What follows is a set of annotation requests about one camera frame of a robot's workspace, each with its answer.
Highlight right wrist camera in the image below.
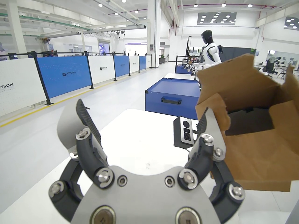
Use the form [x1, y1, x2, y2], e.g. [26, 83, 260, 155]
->
[173, 116, 199, 149]

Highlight dark partition screen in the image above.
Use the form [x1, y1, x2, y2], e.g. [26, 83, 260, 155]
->
[219, 47, 256, 63]

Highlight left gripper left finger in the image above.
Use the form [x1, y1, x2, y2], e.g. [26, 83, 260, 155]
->
[48, 98, 115, 209]

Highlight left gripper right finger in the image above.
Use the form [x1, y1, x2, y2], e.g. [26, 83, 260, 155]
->
[178, 107, 246, 209]

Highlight white partition panel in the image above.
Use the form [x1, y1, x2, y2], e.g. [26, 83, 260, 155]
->
[0, 58, 47, 117]
[87, 55, 116, 83]
[129, 56, 140, 74]

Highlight small brown carton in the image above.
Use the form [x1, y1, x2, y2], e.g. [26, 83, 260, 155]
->
[195, 53, 299, 192]

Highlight blue cabinet with black handle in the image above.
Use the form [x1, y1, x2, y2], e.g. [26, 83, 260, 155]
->
[145, 77, 202, 120]

